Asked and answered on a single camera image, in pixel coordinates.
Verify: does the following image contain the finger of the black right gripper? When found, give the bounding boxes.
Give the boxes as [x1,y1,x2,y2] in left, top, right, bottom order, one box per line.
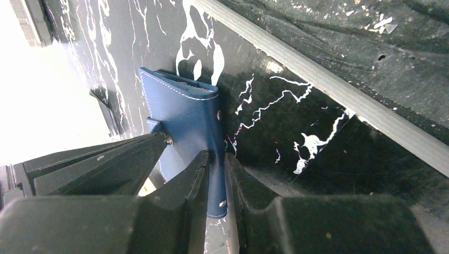
[14,132,167,196]

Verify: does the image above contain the navy blue card holder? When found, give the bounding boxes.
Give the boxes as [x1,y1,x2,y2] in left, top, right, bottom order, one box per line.
[139,67,227,219]

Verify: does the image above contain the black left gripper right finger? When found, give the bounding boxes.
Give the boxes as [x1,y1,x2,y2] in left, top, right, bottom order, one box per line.
[224,153,434,253]

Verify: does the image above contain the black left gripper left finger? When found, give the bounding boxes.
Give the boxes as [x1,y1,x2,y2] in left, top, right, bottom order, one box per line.
[1,150,210,253]

